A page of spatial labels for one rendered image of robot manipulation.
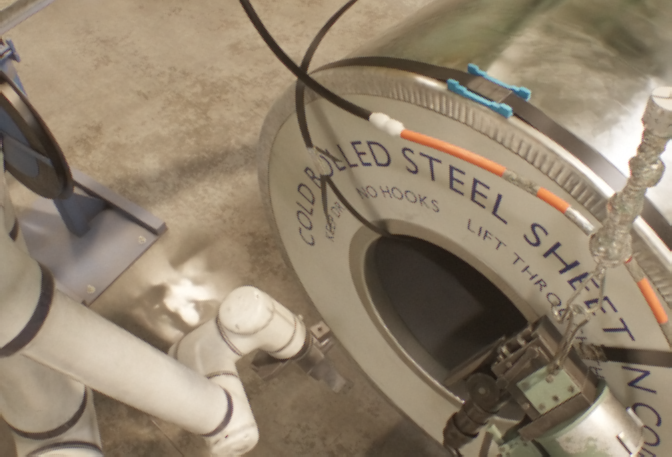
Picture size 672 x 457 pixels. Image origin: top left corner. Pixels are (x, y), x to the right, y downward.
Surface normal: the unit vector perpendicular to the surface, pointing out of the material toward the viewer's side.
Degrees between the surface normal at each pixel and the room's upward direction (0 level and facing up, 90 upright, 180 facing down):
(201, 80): 0
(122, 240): 0
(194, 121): 0
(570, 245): 90
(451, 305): 28
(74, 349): 80
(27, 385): 90
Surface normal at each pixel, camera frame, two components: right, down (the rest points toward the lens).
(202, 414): 0.69, 0.39
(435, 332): 0.23, -0.42
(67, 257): -0.06, -0.67
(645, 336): -0.70, 0.55
